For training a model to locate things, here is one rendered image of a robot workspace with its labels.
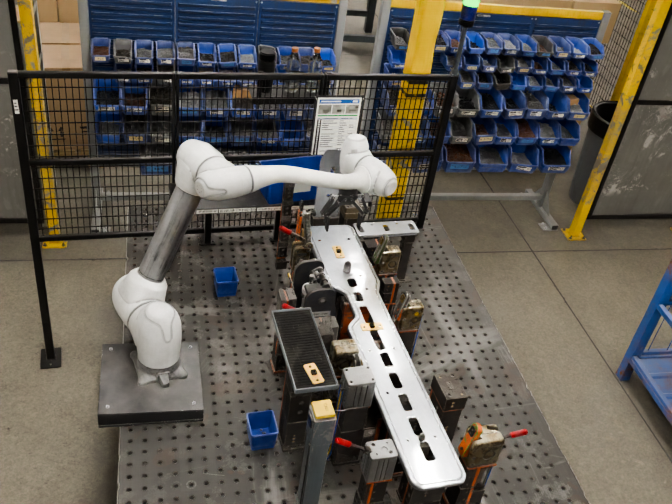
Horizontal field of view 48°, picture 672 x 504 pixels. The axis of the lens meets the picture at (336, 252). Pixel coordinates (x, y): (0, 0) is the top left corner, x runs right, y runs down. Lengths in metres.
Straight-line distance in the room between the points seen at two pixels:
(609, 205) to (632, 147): 0.46
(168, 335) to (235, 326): 0.50
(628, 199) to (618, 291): 0.76
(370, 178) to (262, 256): 1.01
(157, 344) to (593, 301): 3.09
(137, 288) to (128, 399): 0.40
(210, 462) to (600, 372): 2.54
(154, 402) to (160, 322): 0.29
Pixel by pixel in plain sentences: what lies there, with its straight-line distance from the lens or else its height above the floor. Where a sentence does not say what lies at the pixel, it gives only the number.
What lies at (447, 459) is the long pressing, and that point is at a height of 1.00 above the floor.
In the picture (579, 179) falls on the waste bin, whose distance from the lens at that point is 5.96.
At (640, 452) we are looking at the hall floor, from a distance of 4.23.
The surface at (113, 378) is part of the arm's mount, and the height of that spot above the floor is 0.76.
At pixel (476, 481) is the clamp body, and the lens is 2.63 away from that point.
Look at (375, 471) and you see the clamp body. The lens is 2.38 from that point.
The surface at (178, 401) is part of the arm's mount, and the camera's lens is 2.82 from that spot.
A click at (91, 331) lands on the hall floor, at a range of 4.23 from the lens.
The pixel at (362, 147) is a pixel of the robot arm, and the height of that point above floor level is 1.52.
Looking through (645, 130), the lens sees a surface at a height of 0.85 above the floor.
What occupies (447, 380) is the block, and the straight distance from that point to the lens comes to 2.65.
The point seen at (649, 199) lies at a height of 0.30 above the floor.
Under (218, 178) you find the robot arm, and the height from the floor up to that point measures 1.52.
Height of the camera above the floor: 2.85
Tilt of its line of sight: 36 degrees down
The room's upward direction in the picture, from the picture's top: 9 degrees clockwise
